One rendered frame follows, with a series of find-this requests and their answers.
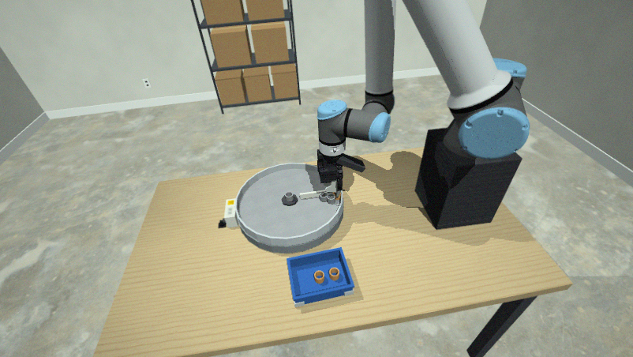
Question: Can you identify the blue open crate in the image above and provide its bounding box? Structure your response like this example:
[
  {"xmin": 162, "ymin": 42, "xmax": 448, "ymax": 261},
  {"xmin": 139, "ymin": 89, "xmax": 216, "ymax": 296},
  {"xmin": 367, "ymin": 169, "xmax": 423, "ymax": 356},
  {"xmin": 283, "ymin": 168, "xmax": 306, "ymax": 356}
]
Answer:
[{"xmin": 287, "ymin": 248, "xmax": 354, "ymax": 307}]

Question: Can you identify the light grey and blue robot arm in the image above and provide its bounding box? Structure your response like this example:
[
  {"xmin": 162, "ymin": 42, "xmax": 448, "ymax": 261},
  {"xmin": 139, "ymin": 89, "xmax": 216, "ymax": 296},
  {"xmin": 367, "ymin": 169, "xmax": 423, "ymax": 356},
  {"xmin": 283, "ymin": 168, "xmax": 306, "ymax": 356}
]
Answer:
[{"xmin": 317, "ymin": 0, "xmax": 530, "ymax": 172}]

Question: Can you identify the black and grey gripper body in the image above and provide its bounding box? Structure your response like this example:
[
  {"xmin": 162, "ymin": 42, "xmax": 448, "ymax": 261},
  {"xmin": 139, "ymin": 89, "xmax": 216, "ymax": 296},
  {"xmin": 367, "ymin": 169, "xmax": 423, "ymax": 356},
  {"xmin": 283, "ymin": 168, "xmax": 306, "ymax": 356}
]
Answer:
[{"xmin": 317, "ymin": 149, "xmax": 343, "ymax": 183}]

